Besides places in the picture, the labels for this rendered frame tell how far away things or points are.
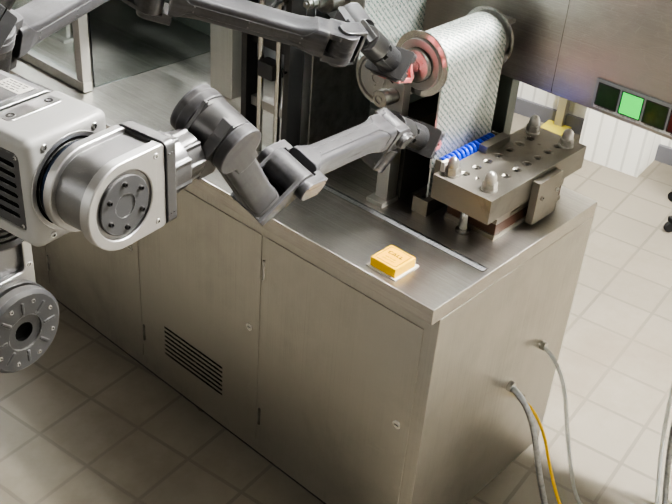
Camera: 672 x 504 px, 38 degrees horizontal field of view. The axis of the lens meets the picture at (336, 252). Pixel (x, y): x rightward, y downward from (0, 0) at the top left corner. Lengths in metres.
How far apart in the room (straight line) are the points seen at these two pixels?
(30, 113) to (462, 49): 1.18
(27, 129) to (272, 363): 1.41
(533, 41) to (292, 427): 1.14
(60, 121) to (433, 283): 1.04
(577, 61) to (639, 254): 1.83
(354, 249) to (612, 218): 2.28
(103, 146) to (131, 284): 1.69
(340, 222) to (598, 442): 1.27
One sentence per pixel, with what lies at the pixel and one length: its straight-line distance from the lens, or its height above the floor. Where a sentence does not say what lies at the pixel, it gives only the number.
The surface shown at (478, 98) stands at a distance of 2.33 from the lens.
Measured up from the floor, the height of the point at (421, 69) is 1.25.
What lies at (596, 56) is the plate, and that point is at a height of 1.26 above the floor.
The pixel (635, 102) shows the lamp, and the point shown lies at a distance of 2.31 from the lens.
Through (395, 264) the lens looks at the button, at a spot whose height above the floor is 0.92.
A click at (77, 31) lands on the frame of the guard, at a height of 1.08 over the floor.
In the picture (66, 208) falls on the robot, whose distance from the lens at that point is 1.23.
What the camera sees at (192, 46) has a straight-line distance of 3.05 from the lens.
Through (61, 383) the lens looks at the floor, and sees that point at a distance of 3.19.
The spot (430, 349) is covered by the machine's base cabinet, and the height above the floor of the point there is 0.77.
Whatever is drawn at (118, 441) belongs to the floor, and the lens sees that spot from 2.98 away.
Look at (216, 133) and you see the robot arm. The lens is 1.32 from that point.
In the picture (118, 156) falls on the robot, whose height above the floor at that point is 1.50.
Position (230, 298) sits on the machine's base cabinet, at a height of 0.57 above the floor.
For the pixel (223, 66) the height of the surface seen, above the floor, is 0.99.
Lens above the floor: 2.08
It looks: 33 degrees down
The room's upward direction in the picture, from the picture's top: 5 degrees clockwise
